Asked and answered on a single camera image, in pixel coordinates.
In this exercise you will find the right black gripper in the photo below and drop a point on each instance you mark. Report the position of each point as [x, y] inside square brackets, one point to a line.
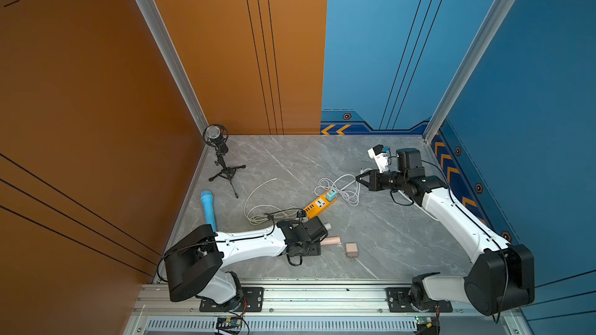
[373, 179]

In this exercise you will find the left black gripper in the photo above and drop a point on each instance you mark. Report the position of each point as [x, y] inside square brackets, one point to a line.
[316, 249]

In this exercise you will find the pink electric toothbrush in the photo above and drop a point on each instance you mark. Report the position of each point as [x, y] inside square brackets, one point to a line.
[331, 241]

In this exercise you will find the orange power strip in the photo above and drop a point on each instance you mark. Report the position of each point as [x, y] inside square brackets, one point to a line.
[318, 206]

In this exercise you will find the pink charger adapter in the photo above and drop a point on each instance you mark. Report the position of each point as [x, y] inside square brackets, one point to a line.
[351, 250]

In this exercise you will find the teal charger adapter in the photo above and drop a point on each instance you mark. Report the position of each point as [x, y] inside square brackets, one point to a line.
[330, 195]

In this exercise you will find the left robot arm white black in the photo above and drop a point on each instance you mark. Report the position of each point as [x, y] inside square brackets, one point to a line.
[197, 266]

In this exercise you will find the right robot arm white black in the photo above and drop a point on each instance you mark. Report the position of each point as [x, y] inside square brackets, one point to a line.
[502, 276]

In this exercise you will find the blue handheld microphone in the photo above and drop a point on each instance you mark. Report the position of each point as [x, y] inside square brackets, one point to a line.
[207, 200]

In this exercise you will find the left green circuit board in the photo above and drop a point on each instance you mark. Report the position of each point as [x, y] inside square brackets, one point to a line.
[231, 325]

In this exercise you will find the green circuit board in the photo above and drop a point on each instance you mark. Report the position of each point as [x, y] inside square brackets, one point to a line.
[428, 326]
[231, 325]

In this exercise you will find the black microphone on tripod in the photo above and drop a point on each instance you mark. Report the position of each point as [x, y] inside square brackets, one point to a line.
[216, 136]

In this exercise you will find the right green circuit board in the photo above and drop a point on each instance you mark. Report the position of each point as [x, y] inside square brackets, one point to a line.
[428, 326]

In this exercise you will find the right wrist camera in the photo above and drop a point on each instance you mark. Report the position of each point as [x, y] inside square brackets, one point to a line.
[382, 157]

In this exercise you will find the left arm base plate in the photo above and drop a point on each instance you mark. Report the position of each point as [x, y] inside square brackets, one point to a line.
[248, 300]

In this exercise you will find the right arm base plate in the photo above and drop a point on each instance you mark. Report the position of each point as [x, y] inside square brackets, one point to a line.
[400, 300]

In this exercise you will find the aluminium rail frame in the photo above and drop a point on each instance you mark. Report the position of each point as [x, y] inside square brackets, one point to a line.
[303, 306]

